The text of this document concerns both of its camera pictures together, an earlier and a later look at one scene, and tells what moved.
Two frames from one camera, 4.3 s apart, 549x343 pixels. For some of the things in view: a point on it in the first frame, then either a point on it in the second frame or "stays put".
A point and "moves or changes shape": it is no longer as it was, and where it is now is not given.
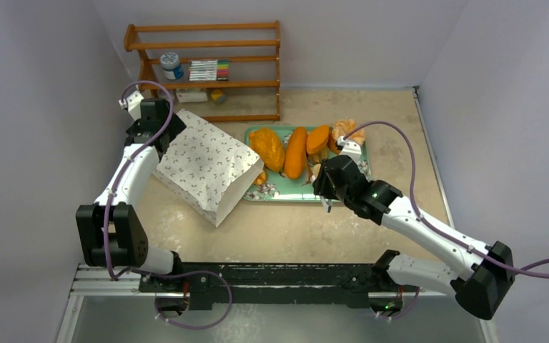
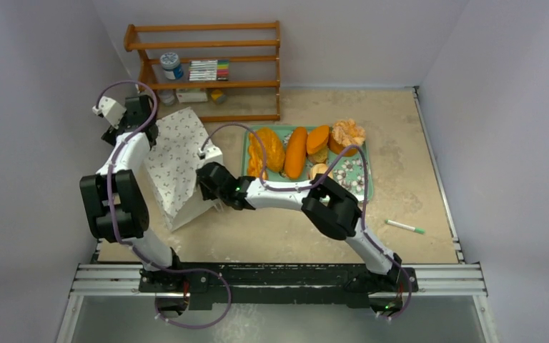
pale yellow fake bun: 315,170 stays put
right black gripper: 326,180 to 206,179
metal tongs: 327,205 moves or changes shape
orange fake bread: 342,128 stays put
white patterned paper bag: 206,170 moves or changes shape
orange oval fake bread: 316,138 stays put
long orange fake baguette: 295,153 stays put
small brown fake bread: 317,157 stays put
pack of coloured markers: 209,70 stays put
